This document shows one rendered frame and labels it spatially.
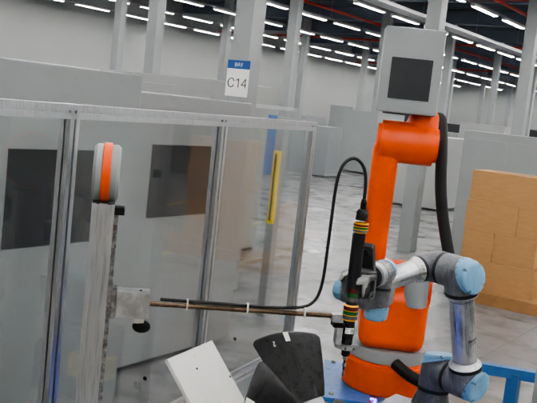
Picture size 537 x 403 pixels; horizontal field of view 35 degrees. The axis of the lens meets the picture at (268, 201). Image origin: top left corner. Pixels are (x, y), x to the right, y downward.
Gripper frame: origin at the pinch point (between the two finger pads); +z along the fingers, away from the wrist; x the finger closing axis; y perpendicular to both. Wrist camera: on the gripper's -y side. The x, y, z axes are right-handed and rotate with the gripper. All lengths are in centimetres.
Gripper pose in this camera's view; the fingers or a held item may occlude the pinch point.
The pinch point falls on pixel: (350, 278)
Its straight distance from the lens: 240.2
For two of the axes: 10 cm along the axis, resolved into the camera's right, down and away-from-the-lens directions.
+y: -1.0, 9.9, 1.2
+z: -4.3, 0.6, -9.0
